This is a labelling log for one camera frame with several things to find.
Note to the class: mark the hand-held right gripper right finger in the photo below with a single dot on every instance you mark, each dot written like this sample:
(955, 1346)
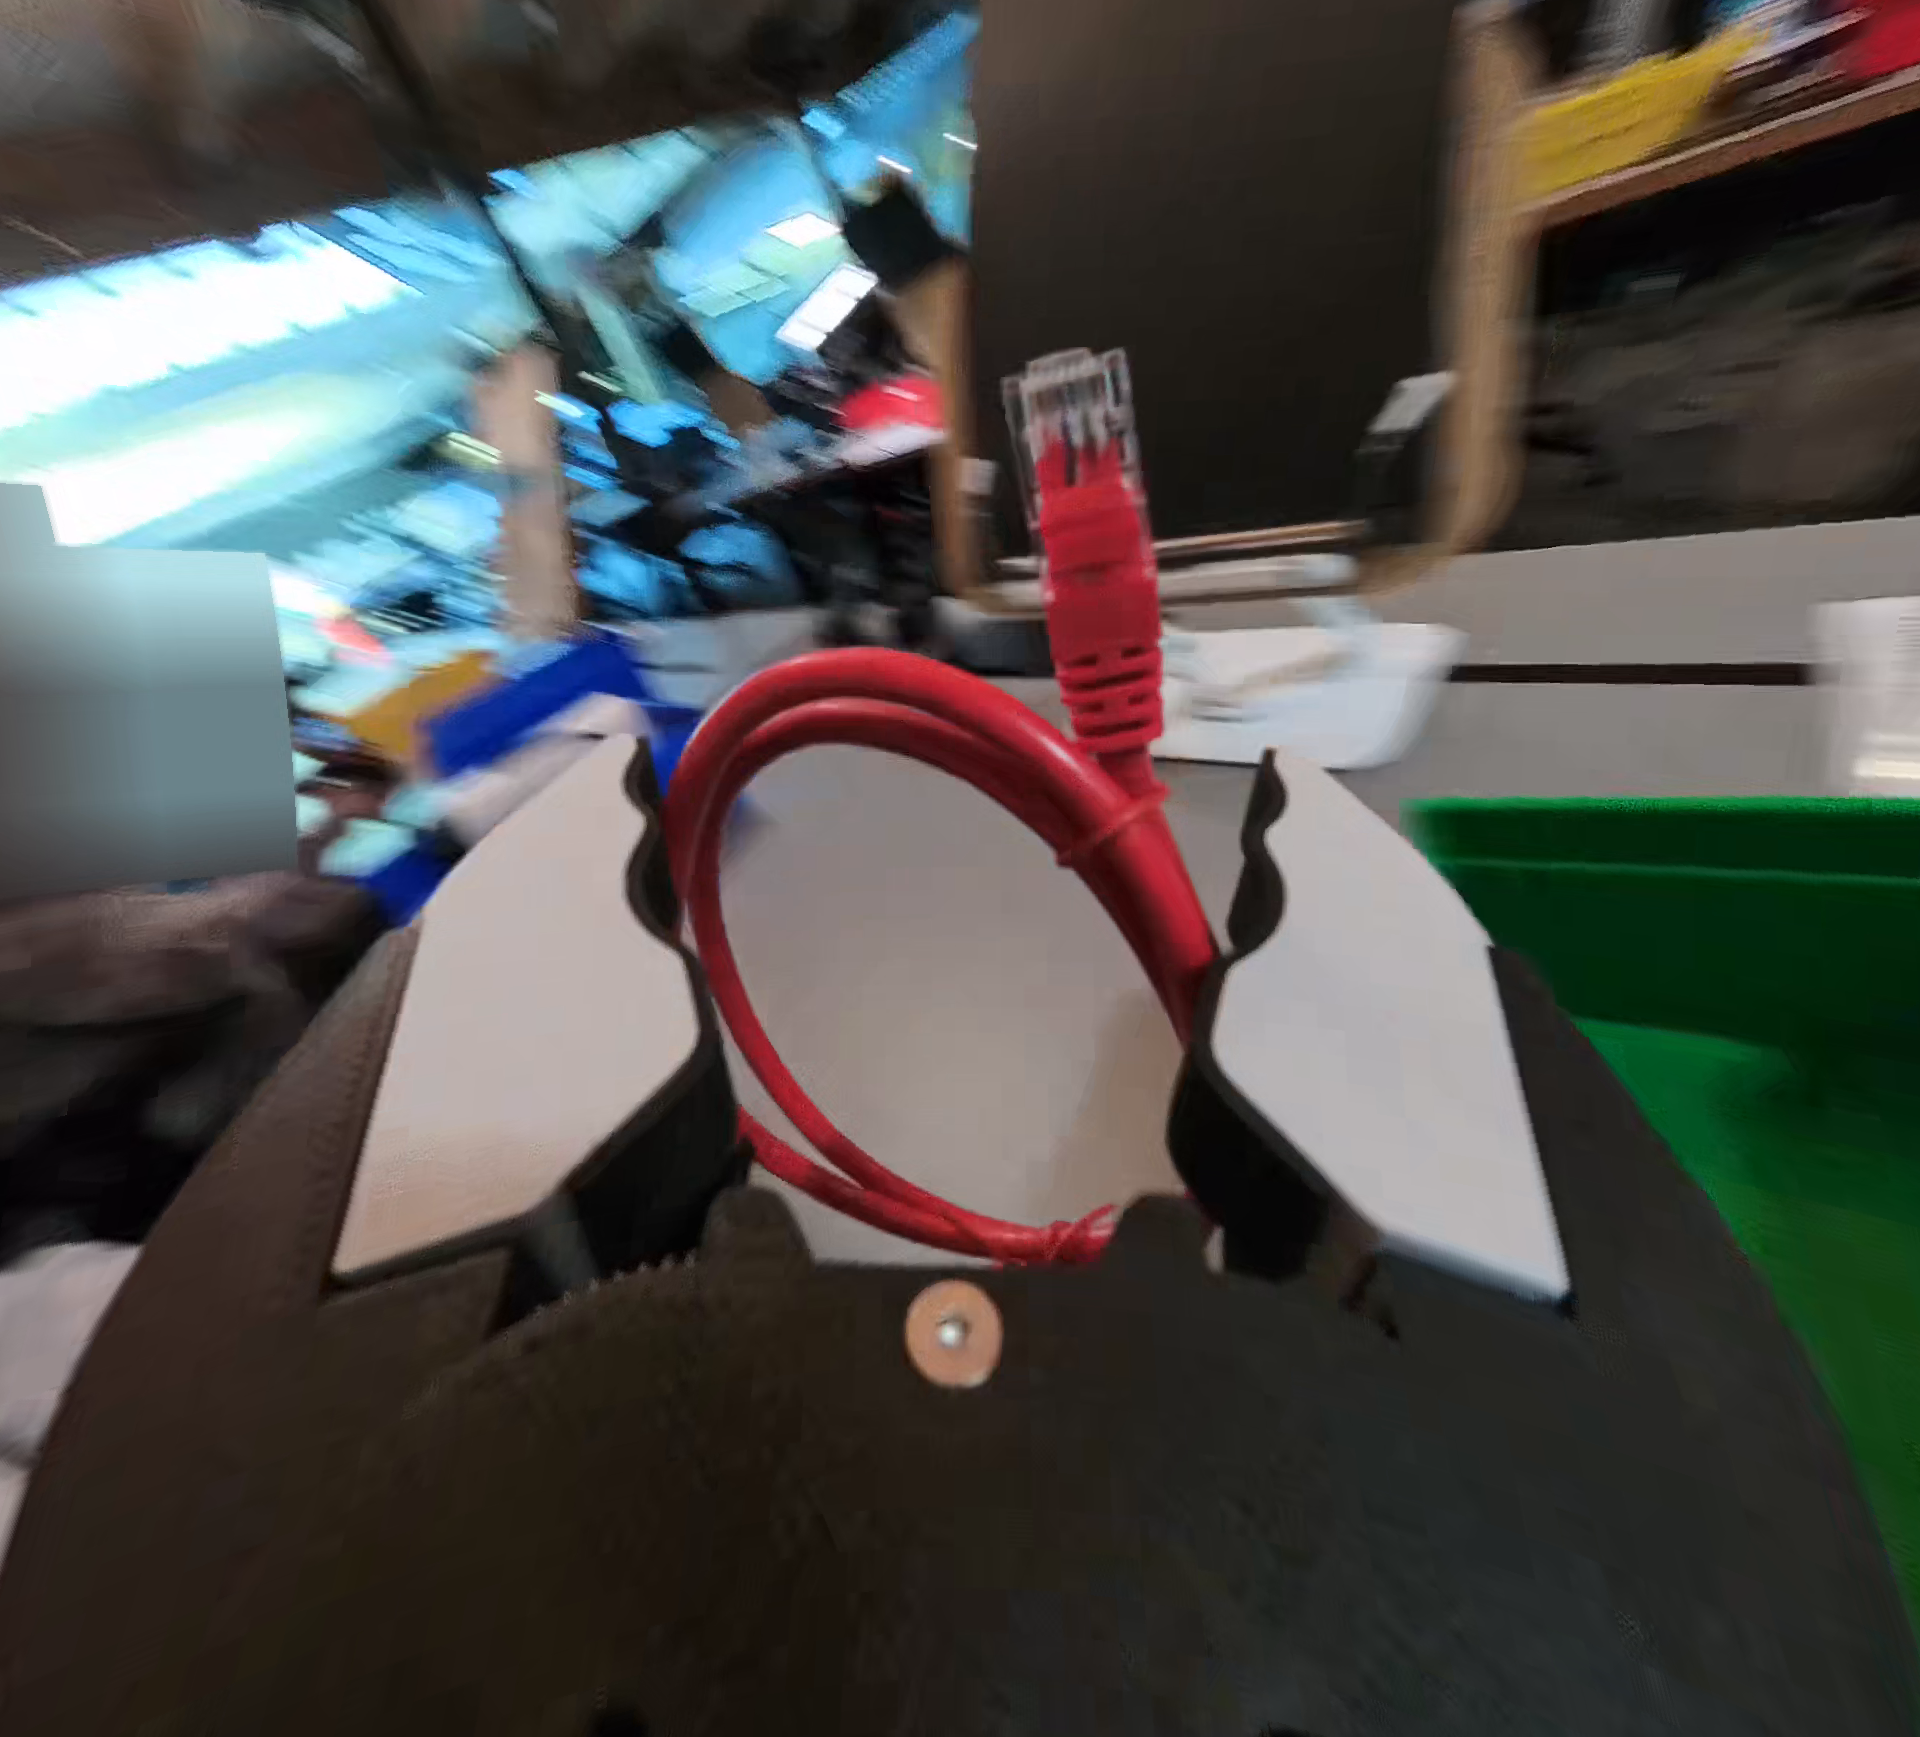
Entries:
(1395, 1046)

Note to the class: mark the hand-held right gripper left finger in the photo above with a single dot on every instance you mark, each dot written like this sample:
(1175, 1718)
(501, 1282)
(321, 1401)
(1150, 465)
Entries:
(518, 1017)

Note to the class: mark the grey desk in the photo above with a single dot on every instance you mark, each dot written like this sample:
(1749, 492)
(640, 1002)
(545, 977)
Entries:
(931, 956)

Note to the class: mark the white tray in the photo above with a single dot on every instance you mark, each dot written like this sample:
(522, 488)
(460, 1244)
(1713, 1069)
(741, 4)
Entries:
(1350, 702)

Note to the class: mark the green plastic bin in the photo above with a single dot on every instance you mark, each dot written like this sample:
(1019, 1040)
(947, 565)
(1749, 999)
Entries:
(1725, 927)

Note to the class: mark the small black device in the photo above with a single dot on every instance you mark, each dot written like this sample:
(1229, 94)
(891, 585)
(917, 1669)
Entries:
(1399, 463)

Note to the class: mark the white container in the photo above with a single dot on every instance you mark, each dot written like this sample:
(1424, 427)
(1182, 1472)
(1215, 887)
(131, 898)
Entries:
(1869, 702)

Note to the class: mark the dark flat panel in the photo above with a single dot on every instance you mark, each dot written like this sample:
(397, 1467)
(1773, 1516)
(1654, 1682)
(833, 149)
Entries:
(1230, 192)

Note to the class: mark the wooden shelf unit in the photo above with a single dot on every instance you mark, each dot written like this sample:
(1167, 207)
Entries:
(1725, 150)

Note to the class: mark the yellow box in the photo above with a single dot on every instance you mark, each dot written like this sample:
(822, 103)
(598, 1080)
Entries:
(1629, 116)

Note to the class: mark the red box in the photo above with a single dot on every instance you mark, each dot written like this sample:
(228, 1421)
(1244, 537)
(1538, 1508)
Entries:
(1883, 12)

